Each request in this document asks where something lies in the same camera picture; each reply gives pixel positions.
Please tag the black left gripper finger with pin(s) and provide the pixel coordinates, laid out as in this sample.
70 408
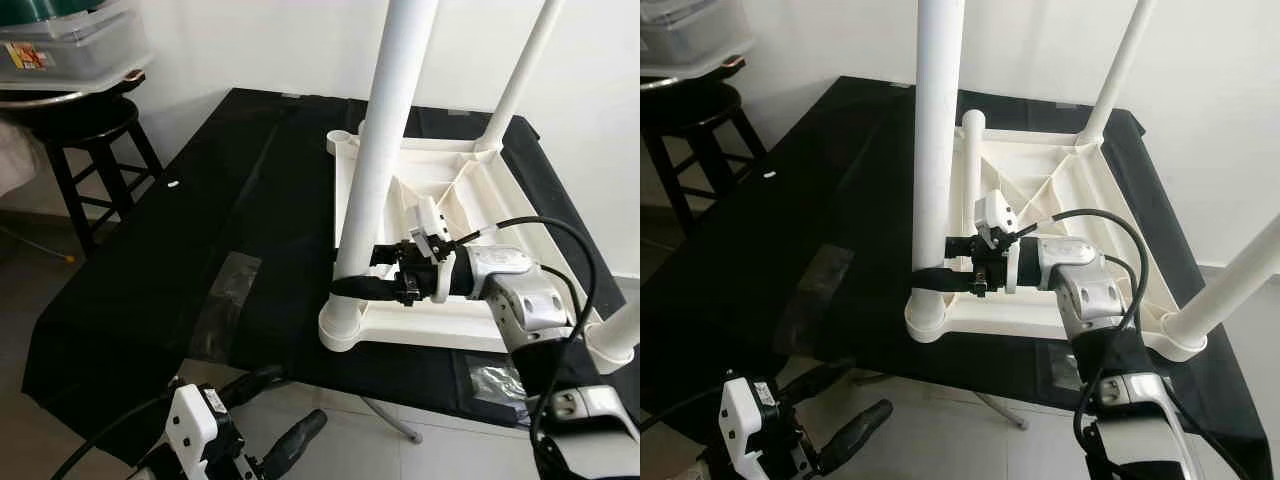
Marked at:
820 380
295 440
250 383
860 430

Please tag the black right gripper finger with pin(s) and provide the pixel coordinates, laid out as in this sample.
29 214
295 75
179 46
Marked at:
385 255
935 280
957 247
360 288

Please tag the white plastic children table top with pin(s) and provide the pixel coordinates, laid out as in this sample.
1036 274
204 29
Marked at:
400 325
1040 165

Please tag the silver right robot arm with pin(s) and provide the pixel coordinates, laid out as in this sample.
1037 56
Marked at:
1085 290
520 290

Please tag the black tablecloth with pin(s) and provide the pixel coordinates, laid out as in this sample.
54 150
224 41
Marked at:
150 280
780 250

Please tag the black round stool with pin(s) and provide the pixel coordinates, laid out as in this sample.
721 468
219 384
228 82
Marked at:
700 110
80 120

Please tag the pink cloth cover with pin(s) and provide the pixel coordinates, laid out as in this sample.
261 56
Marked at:
15 160

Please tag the grey plastic storage box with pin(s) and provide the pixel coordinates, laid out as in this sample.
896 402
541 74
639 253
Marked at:
700 40
90 50

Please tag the dark green round lid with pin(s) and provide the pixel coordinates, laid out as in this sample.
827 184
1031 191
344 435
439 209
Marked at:
40 8

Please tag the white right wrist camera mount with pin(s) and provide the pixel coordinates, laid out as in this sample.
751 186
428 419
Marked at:
995 210
430 220

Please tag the grey metal table frame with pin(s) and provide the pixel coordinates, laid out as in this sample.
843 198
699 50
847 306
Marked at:
395 420
1003 410

